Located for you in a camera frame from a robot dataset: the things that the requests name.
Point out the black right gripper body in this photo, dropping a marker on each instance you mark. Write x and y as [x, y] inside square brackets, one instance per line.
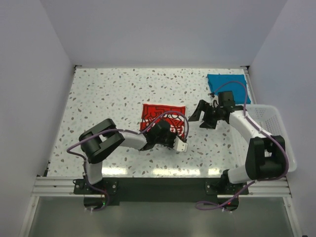
[213, 112]

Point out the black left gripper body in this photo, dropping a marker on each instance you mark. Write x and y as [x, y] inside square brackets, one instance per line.
[167, 140]

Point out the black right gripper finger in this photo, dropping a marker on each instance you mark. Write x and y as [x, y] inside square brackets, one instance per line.
[208, 122]
[201, 107]

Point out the white t shirt red print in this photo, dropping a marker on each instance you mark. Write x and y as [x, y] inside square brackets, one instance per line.
[174, 115]

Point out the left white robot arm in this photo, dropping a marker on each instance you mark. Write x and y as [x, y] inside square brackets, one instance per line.
[101, 140]

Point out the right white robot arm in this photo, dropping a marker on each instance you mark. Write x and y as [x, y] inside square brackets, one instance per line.
[266, 158]

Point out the folded blue t shirt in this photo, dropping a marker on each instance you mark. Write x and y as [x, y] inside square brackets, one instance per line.
[234, 83]

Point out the white plastic basket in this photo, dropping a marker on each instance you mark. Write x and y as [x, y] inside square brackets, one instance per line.
[267, 117]

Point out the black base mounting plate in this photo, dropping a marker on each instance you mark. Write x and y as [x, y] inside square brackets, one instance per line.
[114, 191]

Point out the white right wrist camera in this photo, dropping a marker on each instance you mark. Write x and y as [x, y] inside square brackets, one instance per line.
[214, 101]

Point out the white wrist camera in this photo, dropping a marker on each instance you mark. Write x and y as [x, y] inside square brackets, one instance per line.
[179, 145]
[214, 101]

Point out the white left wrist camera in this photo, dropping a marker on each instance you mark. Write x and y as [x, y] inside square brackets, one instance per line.
[179, 145]

